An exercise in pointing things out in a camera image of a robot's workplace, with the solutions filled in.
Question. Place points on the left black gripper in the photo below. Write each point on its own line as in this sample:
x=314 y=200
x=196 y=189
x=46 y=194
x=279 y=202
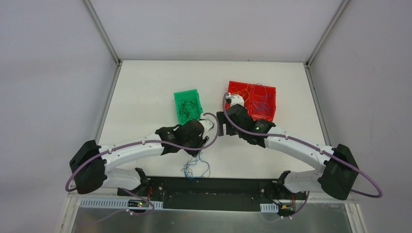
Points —
x=199 y=141

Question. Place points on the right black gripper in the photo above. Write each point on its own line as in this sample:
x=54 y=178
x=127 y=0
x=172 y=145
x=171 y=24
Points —
x=222 y=121

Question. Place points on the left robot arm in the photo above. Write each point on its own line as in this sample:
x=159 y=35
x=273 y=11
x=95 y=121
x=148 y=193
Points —
x=98 y=166

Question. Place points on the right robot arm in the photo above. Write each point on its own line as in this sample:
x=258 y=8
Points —
x=332 y=166

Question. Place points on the green plastic bin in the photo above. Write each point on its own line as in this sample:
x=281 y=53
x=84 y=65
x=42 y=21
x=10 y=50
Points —
x=188 y=106

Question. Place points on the red double plastic bin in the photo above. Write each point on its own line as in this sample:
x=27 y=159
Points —
x=260 y=100

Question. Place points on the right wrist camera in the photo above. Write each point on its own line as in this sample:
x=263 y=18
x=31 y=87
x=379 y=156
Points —
x=233 y=99

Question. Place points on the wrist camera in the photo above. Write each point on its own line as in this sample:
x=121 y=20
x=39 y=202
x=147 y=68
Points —
x=233 y=99
x=207 y=124

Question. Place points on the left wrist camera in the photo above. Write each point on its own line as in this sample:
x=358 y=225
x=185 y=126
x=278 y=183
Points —
x=207 y=124

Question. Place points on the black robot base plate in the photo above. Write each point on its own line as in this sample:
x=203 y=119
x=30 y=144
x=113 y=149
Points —
x=215 y=194

